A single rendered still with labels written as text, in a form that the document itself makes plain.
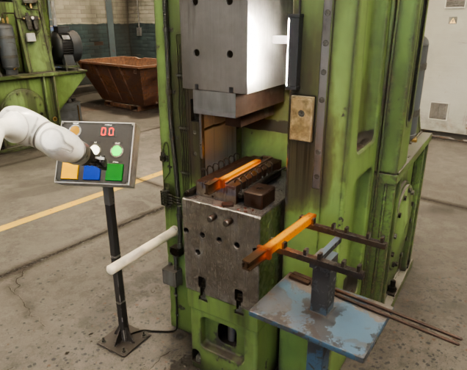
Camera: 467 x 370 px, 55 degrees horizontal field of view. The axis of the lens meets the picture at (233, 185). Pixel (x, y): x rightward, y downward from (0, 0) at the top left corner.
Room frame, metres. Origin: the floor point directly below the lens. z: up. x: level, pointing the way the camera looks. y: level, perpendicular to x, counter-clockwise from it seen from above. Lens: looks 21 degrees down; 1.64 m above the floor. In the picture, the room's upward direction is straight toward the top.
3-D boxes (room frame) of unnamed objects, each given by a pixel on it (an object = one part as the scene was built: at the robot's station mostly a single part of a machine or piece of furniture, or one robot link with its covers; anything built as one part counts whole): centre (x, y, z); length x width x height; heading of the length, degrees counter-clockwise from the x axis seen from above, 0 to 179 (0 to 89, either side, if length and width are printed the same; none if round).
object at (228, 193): (1.91, -0.03, 0.96); 0.42 x 0.20 x 0.09; 148
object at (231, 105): (1.91, -0.03, 1.32); 0.42 x 0.20 x 0.10; 148
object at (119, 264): (1.83, 0.42, 0.62); 0.44 x 0.05 x 0.05; 148
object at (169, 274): (2.02, 0.32, 0.36); 0.09 x 0.07 x 0.12; 58
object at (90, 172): (1.83, 0.61, 1.01); 0.07 x 0.05 x 0.07; 83
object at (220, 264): (1.89, -0.09, 0.69); 0.56 x 0.38 x 0.45; 148
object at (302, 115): (1.67, -0.26, 1.27); 0.09 x 0.02 x 0.17; 58
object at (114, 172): (1.82, 0.51, 1.01); 0.07 x 0.05 x 0.07; 83
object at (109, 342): (1.96, 0.59, 0.05); 0.22 x 0.22 x 0.09; 58
